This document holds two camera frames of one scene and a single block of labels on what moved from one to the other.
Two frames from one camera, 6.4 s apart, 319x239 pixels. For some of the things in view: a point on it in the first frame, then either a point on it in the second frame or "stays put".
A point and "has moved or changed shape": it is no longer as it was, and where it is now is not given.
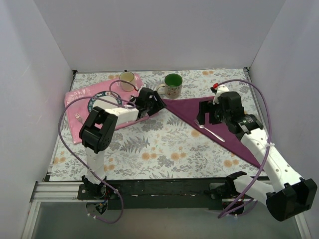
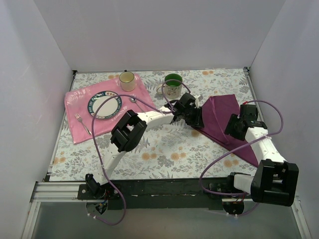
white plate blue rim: [104, 104] stays put
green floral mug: [173, 86] stays put
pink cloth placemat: [77, 104] stays put
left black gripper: [154, 101] -> [197, 117]
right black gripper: [208, 112] -> [232, 127]
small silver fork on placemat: [78, 117] stays put
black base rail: [164, 194] stays put
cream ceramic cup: [128, 76] stays put
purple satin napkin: [187, 109] has moved or changed shape
